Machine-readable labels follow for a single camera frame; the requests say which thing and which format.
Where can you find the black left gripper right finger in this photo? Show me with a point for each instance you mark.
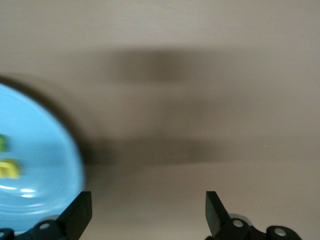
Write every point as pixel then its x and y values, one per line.
pixel 215 215

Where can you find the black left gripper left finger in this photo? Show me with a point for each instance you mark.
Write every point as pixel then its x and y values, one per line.
pixel 77 215

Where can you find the yellow foam letter u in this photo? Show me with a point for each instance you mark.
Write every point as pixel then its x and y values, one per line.
pixel 8 170

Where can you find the green foam letter u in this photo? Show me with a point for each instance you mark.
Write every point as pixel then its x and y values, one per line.
pixel 2 143

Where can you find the blue plate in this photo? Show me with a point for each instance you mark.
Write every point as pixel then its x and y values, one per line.
pixel 37 150

